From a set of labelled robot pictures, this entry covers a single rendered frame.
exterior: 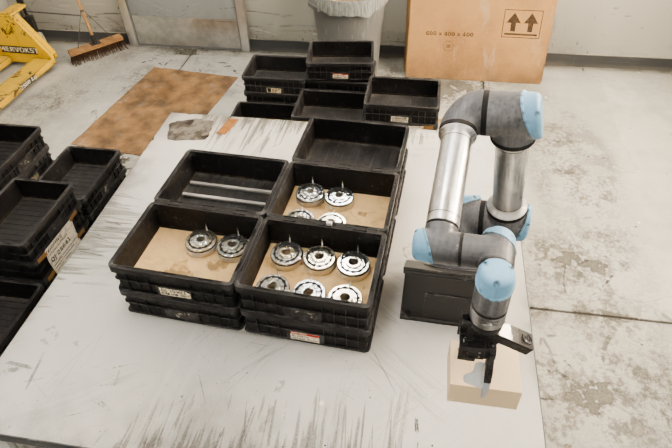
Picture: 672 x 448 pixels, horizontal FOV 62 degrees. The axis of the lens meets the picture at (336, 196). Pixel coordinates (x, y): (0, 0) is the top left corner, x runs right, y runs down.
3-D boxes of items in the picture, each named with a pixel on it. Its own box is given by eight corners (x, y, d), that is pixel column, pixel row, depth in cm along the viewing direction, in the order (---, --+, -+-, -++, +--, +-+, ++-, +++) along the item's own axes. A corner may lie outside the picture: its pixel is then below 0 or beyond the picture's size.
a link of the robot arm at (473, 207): (440, 234, 182) (445, 192, 182) (483, 238, 178) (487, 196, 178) (436, 234, 170) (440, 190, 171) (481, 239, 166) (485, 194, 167)
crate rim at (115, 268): (265, 221, 182) (264, 215, 180) (233, 292, 160) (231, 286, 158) (153, 205, 189) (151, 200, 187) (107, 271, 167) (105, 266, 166)
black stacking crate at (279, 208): (398, 198, 203) (399, 174, 195) (385, 257, 181) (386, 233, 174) (293, 185, 210) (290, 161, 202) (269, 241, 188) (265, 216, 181)
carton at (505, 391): (512, 364, 139) (517, 347, 134) (516, 409, 130) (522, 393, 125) (447, 356, 141) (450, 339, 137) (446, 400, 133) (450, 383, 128)
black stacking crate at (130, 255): (267, 241, 188) (264, 217, 181) (237, 312, 166) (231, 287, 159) (160, 226, 195) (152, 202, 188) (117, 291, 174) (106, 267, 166)
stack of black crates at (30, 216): (49, 245, 283) (13, 177, 254) (104, 251, 279) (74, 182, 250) (1, 308, 254) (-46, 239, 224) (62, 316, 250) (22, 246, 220)
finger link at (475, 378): (460, 394, 128) (464, 356, 127) (487, 397, 127) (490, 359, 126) (461, 400, 125) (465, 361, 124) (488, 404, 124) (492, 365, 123)
